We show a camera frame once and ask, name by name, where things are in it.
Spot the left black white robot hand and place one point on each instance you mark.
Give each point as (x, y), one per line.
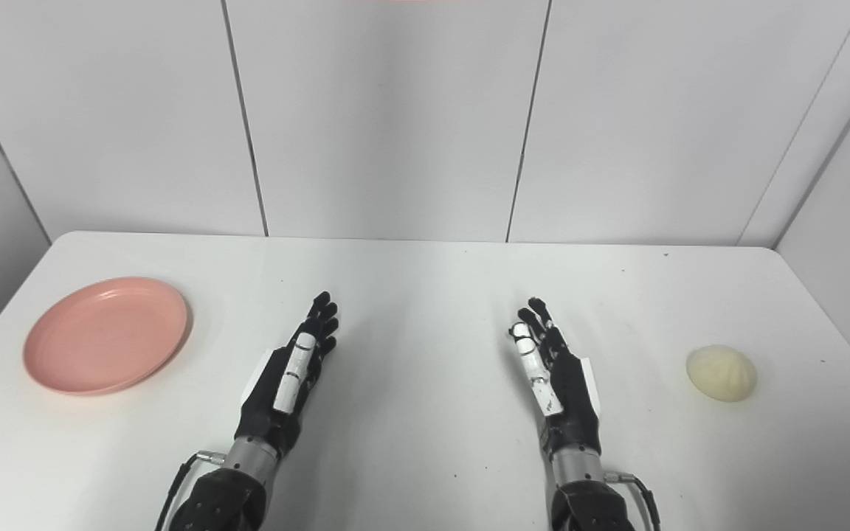
(277, 391)

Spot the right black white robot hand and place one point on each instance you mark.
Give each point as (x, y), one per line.
(569, 398)

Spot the cream steamed bun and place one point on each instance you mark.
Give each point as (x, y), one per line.
(721, 373)

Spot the pink plate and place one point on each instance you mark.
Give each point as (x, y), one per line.
(106, 335)

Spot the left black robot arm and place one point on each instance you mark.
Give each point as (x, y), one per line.
(229, 487)

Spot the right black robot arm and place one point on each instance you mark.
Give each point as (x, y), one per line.
(584, 494)

